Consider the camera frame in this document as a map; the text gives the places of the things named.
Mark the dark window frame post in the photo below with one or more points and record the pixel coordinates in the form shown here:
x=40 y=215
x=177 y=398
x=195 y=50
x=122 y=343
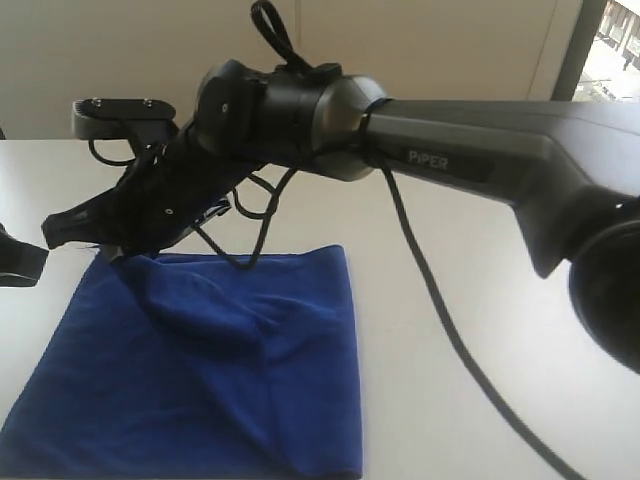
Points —
x=587 y=24

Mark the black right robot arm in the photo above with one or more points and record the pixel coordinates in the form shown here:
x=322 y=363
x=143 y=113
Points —
x=568 y=170

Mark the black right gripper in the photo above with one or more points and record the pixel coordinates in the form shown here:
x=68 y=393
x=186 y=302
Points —
x=153 y=207

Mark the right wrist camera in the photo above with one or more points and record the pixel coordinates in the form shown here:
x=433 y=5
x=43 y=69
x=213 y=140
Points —
x=113 y=119

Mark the blue towel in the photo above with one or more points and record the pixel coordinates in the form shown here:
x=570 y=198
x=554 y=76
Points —
x=184 y=367

